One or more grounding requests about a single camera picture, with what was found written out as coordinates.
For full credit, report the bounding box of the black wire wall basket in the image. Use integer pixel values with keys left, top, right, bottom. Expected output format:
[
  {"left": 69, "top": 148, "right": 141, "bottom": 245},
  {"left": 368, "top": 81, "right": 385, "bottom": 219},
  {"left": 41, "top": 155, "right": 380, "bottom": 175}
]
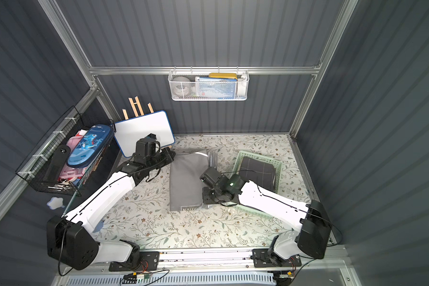
[{"left": 16, "top": 108, "right": 116, "bottom": 197}]

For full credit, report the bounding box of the white board on easel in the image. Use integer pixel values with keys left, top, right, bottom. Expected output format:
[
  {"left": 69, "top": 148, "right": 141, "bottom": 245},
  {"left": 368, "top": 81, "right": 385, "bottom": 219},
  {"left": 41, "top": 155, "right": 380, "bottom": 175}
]
[{"left": 114, "top": 110, "right": 175, "bottom": 158}]

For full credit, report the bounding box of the pink item in wire basket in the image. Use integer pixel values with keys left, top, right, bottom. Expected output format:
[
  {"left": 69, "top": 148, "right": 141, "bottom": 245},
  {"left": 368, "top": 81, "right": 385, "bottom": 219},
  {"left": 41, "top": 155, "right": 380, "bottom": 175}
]
[{"left": 58, "top": 129, "right": 87, "bottom": 183}]

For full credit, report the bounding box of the white tape roll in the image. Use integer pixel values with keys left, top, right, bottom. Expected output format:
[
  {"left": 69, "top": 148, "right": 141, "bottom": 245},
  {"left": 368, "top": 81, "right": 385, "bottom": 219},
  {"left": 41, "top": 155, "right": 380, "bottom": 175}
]
[{"left": 169, "top": 76, "right": 192, "bottom": 98}]

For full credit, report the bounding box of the white mesh hanging basket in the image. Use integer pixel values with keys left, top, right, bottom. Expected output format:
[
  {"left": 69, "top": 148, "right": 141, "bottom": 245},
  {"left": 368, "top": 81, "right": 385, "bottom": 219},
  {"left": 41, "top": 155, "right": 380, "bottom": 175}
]
[{"left": 168, "top": 70, "right": 250, "bottom": 101}]

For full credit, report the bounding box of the mint green plastic basket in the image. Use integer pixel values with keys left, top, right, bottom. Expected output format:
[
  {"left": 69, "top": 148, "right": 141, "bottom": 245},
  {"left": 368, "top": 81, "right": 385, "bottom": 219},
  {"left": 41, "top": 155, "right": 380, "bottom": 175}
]
[{"left": 232, "top": 149, "right": 284, "bottom": 219}]

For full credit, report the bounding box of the blue packet in mesh basket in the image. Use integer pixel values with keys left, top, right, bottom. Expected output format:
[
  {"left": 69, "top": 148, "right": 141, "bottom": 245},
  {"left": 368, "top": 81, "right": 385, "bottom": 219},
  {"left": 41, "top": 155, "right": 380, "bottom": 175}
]
[{"left": 195, "top": 77, "right": 237, "bottom": 100}]

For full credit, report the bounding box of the plain grey pillowcase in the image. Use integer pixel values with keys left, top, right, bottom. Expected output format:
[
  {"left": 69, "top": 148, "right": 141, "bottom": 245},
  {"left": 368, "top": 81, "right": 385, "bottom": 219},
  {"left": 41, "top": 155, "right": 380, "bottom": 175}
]
[{"left": 169, "top": 150, "right": 218, "bottom": 212}]

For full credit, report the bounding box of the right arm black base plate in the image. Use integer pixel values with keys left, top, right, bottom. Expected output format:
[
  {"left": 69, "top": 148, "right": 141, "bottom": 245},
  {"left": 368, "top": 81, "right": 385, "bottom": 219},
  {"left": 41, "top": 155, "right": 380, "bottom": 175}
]
[{"left": 250, "top": 249, "right": 302, "bottom": 269}]

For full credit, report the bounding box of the dark grey checked pillowcase back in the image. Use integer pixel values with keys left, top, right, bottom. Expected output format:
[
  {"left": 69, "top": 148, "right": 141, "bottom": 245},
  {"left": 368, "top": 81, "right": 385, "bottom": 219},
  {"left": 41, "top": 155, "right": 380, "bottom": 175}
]
[{"left": 238, "top": 157, "right": 276, "bottom": 192}]

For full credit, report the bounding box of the blue shark pencil case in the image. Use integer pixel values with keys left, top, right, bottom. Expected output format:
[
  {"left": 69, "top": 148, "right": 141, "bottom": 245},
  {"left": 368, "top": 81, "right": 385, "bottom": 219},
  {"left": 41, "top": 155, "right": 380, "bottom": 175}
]
[{"left": 67, "top": 124, "right": 114, "bottom": 168}]

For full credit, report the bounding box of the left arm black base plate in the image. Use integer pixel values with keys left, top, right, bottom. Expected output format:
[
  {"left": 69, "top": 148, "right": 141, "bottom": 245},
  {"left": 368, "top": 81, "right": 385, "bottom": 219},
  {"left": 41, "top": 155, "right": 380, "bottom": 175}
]
[{"left": 108, "top": 251, "right": 160, "bottom": 272}]

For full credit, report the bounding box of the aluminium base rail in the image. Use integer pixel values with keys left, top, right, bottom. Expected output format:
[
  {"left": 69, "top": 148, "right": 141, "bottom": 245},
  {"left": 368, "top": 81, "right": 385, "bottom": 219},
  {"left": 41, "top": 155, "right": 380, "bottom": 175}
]
[{"left": 58, "top": 245, "right": 354, "bottom": 276}]

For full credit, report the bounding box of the floral table mat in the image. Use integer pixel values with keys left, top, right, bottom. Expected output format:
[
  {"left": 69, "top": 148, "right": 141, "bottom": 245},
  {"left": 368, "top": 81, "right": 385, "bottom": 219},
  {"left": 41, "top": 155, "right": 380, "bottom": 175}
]
[{"left": 93, "top": 134, "right": 311, "bottom": 249}]

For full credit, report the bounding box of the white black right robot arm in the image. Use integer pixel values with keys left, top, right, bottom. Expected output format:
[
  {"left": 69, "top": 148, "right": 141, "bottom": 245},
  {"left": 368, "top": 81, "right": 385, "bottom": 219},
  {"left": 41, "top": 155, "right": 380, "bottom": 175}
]
[{"left": 200, "top": 167, "right": 333, "bottom": 266}]

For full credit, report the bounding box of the black object in wire basket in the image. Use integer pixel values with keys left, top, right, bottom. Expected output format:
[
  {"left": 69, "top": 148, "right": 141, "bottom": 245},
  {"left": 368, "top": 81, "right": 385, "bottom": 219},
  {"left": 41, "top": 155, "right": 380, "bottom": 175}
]
[{"left": 43, "top": 145, "right": 71, "bottom": 183}]

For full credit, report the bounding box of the yellow item in mesh basket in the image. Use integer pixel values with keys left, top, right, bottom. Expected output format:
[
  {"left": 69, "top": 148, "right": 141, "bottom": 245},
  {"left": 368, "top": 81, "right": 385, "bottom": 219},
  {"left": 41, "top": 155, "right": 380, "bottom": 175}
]
[{"left": 209, "top": 73, "right": 238, "bottom": 80}]

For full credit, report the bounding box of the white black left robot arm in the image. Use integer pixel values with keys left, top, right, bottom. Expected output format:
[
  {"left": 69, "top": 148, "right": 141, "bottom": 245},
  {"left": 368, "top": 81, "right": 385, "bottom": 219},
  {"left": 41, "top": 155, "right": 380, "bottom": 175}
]
[{"left": 46, "top": 133, "right": 176, "bottom": 271}]

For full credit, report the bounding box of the white flower-shaped hook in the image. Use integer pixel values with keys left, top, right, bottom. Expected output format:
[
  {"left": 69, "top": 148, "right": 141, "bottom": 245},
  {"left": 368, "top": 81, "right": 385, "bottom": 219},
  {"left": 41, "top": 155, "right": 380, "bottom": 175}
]
[{"left": 46, "top": 197, "right": 65, "bottom": 210}]

